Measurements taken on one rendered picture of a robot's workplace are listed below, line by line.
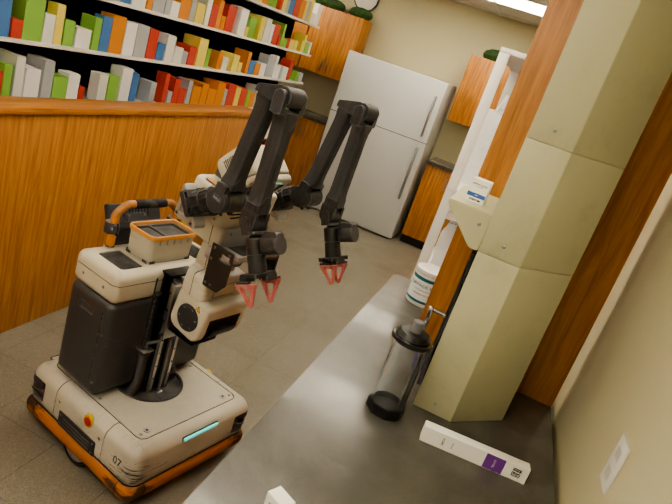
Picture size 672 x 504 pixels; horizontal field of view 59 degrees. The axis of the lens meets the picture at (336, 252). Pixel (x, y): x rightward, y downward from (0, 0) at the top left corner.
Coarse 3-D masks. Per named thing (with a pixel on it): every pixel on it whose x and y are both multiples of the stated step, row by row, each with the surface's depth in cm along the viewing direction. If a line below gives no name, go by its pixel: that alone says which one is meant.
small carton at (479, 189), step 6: (474, 180) 152; (480, 180) 152; (486, 180) 155; (474, 186) 153; (480, 186) 152; (486, 186) 151; (468, 192) 153; (474, 192) 153; (480, 192) 152; (486, 192) 152; (468, 198) 154; (474, 198) 153; (480, 198) 153; (486, 198) 155; (480, 204) 153
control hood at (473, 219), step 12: (456, 192) 161; (456, 204) 148; (468, 204) 148; (492, 204) 160; (456, 216) 148; (468, 216) 147; (480, 216) 146; (468, 228) 148; (480, 228) 147; (468, 240) 148; (480, 240) 148
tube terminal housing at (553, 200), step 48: (528, 144) 139; (528, 192) 141; (576, 192) 143; (528, 240) 144; (576, 240) 150; (480, 288) 150; (528, 288) 150; (480, 336) 153; (528, 336) 159; (432, 384) 160; (480, 384) 159
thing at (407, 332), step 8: (416, 320) 147; (400, 328) 148; (408, 328) 149; (416, 328) 147; (400, 336) 146; (408, 336) 145; (416, 336) 146; (424, 336) 147; (416, 344) 144; (424, 344) 145
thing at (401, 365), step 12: (396, 336) 146; (396, 348) 147; (408, 348) 144; (420, 348) 144; (384, 360) 152; (396, 360) 147; (408, 360) 146; (420, 360) 147; (384, 372) 150; (396, 372) 147; (408, 372) 147; (384, 384) 150; (396, 384) 148; (408, 384) 149; (372, 396) 153; (384, 396) 150; (396, 396) 149; (384, 408) 150; (396, 408) 151
